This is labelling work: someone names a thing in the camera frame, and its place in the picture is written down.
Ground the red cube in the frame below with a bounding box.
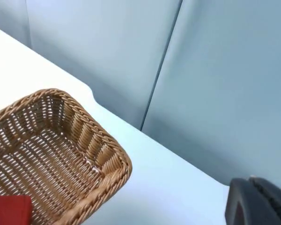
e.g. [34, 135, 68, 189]
[0, 195, 34, 225]

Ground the pale brown wicker basket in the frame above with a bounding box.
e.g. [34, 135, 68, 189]
[0, 88, 133, 225]

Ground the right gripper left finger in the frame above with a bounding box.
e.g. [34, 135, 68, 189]
[224, 177, 281, 225]

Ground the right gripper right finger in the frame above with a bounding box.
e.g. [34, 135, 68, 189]
[248, 176, 281, 225]

